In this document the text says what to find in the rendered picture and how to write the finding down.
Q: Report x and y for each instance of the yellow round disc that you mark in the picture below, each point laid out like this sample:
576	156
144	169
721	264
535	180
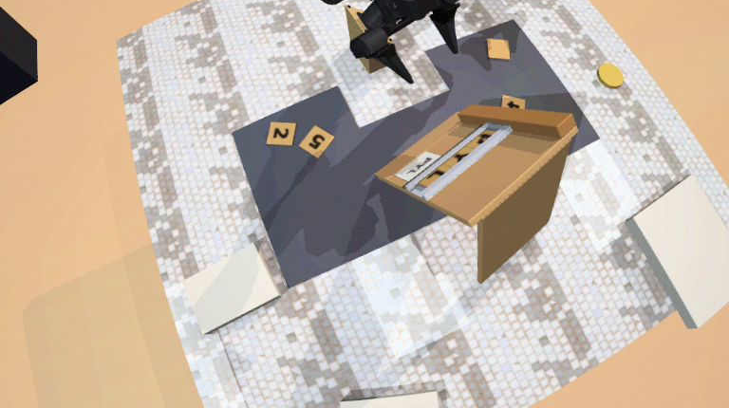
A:
610	75

